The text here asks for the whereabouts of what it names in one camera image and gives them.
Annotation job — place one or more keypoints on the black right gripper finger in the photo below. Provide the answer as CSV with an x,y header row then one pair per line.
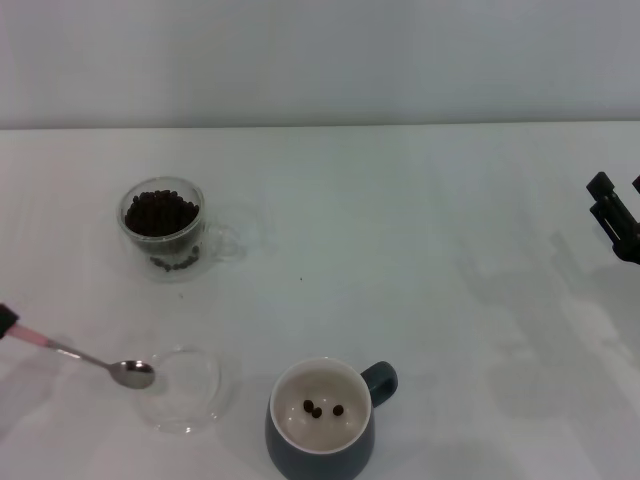
x,y
637,184
612,205

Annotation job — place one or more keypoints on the single brown coffee bean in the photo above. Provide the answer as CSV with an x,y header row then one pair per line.
x,y
308,405
317,412
338,410

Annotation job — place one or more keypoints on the clear double-wall glass cup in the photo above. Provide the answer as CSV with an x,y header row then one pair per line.
x,y
220,242

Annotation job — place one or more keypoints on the clear glass saucer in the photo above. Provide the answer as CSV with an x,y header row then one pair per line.
x,y
195,400

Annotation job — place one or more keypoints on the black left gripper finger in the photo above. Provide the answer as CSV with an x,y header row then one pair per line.
x,y
7,320

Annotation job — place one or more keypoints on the dark roasted coffee beans pile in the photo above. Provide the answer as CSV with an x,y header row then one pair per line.
x,y
162,215

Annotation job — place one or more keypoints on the dark green ceramic mug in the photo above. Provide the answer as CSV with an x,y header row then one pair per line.
x,y
320,457

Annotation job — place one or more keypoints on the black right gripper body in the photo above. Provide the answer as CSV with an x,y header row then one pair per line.
x,y
629,247

